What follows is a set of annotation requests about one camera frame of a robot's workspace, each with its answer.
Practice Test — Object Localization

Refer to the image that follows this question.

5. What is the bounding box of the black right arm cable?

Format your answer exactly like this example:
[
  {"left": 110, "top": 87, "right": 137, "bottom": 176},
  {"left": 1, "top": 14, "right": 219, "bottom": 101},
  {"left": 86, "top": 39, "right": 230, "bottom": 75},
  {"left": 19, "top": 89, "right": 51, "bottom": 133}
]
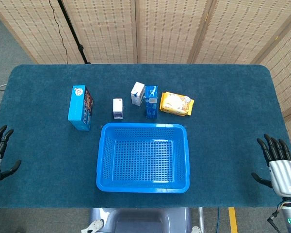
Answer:
[{"left": 267, "top": 210, "right": 287, "bottom": 233}]

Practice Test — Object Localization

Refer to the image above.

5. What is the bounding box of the yellow snack package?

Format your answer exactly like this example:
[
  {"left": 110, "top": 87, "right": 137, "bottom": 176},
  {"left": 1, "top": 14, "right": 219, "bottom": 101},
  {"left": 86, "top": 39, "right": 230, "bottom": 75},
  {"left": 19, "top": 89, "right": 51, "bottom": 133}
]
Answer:
[{"left": 159, "top": 91, "right": 195, "bottom": 117}]

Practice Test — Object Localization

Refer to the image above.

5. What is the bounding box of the teal table cloth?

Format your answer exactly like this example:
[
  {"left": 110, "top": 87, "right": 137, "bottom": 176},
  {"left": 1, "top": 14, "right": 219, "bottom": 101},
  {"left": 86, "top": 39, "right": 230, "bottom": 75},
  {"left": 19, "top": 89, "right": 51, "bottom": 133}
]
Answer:
[{"left": 0, "top": 64, "right": 291, "bottom": 209}]

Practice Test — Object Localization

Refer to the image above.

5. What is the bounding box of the tall white blue milk carton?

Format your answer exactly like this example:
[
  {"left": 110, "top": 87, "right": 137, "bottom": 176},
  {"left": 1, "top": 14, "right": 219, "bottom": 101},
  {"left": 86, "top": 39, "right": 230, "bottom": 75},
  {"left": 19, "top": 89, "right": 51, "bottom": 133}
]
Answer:
[{"left": 130, "top": 82, "right": 146, "bottom": 107}]

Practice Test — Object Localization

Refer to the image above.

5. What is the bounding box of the yellow floor tape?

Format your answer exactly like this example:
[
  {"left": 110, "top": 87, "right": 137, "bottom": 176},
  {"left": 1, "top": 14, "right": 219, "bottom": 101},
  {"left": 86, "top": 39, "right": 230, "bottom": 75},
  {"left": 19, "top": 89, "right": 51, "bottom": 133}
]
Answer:
[{"left": 228, "top": 207, "right": 238, "bottom": 233}]

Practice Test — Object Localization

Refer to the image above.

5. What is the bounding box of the long blue snack box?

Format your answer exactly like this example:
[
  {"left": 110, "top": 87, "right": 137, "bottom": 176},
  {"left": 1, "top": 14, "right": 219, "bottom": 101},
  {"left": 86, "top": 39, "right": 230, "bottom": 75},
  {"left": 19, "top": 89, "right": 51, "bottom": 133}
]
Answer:
[{"left": 145, "top": 85, "right": 159, "bottom": 119}]

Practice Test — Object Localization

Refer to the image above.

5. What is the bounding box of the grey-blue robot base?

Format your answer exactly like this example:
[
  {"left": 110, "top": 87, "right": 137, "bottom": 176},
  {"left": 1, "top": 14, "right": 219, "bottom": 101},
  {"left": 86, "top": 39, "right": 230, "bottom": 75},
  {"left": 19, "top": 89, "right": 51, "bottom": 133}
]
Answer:
[{"left": 81, "top": 207, "right": 204, "bottom": 233}]

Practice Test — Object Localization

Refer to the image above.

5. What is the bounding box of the grey metal table leg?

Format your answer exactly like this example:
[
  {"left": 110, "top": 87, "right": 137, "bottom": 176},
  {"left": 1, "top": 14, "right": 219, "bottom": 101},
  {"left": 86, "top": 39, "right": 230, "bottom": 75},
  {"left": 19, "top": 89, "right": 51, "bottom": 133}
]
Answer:
[{"left": 198, "top": 207, "right": 206, "bottom": 230}]

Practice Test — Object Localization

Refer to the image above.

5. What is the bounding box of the small white purple milk carton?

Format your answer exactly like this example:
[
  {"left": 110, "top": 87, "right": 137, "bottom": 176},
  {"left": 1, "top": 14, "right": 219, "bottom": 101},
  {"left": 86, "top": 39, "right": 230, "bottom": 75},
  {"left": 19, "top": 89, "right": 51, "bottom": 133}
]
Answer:
[{"left": 112, "top": 98, "right": 124, "bottom": 120}]

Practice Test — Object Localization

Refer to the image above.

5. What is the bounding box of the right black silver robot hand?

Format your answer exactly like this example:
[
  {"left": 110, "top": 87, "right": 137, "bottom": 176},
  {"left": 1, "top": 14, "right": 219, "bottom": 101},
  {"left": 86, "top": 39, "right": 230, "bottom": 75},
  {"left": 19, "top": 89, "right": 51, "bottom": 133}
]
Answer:
[{"left": 251, "top": 133, "right": 291, "bottom": 198}]

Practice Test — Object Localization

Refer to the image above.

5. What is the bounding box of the large blue cookie box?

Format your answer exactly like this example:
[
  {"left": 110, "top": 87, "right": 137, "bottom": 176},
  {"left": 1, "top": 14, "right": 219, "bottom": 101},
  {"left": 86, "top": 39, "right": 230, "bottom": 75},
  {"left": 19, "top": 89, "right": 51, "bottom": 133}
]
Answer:
[{"left": 67, "top": 84, "right": 95, "bottom": 132}]

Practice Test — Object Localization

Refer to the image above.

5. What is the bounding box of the thin black hanging cable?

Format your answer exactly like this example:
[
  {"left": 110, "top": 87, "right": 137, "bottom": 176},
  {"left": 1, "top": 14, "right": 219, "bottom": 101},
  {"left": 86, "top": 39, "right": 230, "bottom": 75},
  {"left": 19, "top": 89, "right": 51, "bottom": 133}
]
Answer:
[{"left": 48, "top": 0, "right": 68, "bottom": 65}]

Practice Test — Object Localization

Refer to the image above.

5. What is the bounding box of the blue perforated plastic basket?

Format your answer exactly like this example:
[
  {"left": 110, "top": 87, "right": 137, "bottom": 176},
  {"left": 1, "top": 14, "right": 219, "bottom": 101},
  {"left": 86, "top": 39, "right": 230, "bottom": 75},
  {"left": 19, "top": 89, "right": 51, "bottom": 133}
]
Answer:
[{"left": 96, "top": 122, "right": 191, "bottom": 194}]

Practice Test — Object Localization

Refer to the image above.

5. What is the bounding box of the black tripod stand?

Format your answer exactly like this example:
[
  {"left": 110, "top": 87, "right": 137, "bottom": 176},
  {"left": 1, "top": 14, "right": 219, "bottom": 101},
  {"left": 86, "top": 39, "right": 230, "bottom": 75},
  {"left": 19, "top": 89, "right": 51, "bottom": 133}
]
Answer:
[{"left": 57, "top": 0, "right": 92, "bottom": 65}]

